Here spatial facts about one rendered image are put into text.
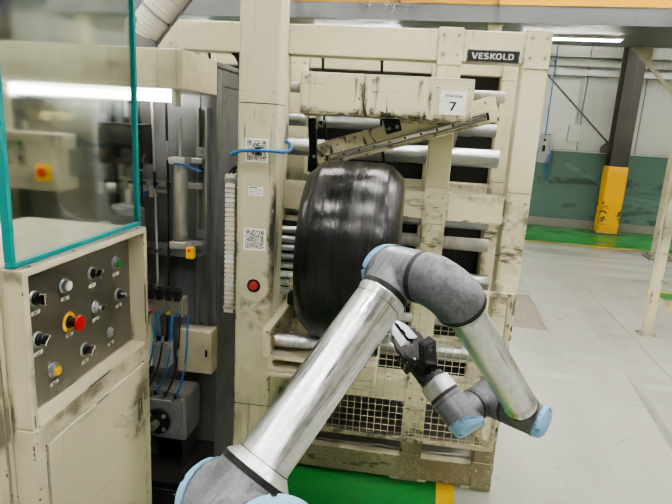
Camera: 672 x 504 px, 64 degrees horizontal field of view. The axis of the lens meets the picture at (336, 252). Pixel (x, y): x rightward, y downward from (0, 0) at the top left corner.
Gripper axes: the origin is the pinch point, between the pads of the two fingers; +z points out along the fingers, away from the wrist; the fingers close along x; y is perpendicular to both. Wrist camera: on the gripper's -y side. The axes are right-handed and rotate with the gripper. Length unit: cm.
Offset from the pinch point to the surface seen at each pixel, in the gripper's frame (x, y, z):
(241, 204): -19, -1, 59
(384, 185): 14.1, -21.8, 31.2
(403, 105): 45, -19, 60
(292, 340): -22.4, 22.0, 17.9
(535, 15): 481, 186, 293
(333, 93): 27, -16, 78
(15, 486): -102, 1, 10
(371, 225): 2.9, -20.0, 21.7
